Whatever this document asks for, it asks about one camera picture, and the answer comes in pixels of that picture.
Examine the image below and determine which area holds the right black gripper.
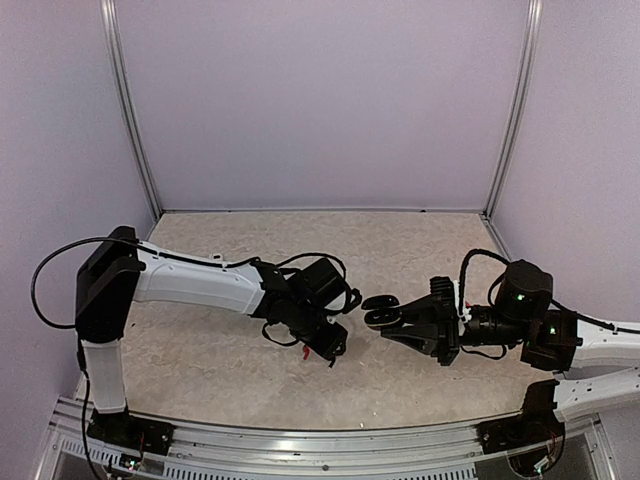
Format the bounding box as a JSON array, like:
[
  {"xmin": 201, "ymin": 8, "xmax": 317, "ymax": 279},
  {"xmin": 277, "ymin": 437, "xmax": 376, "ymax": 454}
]
[{"xmin": 382, "ymin": 295, "xmax": 530, "ymax": 368}]

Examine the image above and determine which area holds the black earbud charging case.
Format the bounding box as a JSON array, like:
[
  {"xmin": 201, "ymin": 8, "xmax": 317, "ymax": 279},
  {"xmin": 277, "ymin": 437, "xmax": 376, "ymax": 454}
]
[{"xmin": 361, "ymin": 295, "xmax": 401, "ymax": 330}]

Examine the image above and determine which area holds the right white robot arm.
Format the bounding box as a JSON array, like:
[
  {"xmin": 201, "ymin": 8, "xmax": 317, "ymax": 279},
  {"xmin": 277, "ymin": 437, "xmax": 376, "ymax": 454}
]
[{"xmin": 363, "ymin": 260, "xmax": 639, "ymax": 444}]

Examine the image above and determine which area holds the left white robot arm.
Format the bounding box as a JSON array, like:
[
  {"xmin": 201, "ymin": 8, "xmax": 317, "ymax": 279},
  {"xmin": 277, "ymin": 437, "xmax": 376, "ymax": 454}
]
[{"xmin": 75, "ymin": 226, "xmax": 362, "ymax": 445}]

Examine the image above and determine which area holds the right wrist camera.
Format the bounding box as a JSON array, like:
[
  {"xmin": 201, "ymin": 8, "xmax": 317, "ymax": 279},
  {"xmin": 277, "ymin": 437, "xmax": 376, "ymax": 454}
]
[{"xmin": 430, "ymin": 276, "xmax": 471, "ymax": 324}]

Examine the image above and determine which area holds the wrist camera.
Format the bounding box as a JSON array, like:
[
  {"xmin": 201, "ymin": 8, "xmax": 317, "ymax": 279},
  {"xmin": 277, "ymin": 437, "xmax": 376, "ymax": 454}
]
[
  {"xmin": 324, "ymin": 288, "xmax": 362, "ymax": 317},
  {"xmin": 430, "ymin": 276, "xmax": 471, "ymax": 324}
]

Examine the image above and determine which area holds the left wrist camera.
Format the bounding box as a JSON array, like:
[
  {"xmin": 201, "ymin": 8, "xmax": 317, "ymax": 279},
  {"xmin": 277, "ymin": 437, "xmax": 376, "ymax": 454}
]
[{"xmin": 324, "ymin": 288, "xmax": 362, "ymax": 317}]

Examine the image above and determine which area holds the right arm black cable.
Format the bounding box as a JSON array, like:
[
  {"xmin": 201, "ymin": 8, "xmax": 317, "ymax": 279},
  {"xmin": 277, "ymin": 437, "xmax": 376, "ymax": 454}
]
[{"xmin": 458, "ymin": 248, "xmax": 640, "ymax": 359}]

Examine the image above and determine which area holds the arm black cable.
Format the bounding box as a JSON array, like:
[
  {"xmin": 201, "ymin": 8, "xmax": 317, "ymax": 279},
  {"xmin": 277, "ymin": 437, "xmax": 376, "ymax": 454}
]
[
  {"xmin": 458, "ymin": 248, "xmax": 640, "ymax": 359},
  {"xmin": 30, "ymin": 237, "xmax": 351, "ymax": 346}
]

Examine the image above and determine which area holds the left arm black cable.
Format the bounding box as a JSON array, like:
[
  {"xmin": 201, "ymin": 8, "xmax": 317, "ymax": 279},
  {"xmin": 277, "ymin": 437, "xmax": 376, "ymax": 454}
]
[{"xmin": 30, "ymin": 237, "xmax": 351, "ymax": 346}]

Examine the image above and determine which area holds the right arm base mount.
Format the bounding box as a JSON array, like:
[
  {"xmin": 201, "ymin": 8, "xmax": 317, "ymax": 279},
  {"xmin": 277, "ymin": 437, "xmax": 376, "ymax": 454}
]
[{"xmin": 476, "ymin": 399, "xmax": 564, "ymax": 454}]

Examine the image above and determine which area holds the front aluminium rail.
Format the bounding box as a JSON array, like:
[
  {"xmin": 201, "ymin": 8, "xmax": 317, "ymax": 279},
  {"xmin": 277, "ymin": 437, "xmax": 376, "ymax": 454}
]
[{"xmin": 47, "ymin": 399, "xmax": 609, "ymax": 480}]

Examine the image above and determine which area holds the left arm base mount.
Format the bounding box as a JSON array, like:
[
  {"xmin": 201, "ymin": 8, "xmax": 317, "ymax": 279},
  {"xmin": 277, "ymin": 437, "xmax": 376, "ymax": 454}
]
[{"xmin": 87, "ymin": 408, "xmax": 175, "ymax": 456}]

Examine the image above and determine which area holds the right aluminium frame post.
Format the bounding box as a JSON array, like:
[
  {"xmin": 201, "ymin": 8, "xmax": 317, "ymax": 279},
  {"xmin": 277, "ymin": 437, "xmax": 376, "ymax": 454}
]
[{"xmin": 483, "ymin": 0, "xmax": 543, "ymax": 223}]

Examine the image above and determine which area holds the aluminium frame post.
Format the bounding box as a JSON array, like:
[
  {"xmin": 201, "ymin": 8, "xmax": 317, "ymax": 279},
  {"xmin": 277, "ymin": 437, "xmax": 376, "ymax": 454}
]
[
  {"xmin": 99, "ymin": 0, "xmax": 164, "ymax": 222},
  {"xmin": 483, "ymin": 0, "xmax": 543, "ymax": 223}
]

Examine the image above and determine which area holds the left aluminium frame post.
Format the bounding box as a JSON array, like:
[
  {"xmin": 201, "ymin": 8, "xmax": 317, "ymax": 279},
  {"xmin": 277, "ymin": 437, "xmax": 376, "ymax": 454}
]
[{"xmin": 99, "ymin": 0, "xmax": 164, "ymax": 222}]

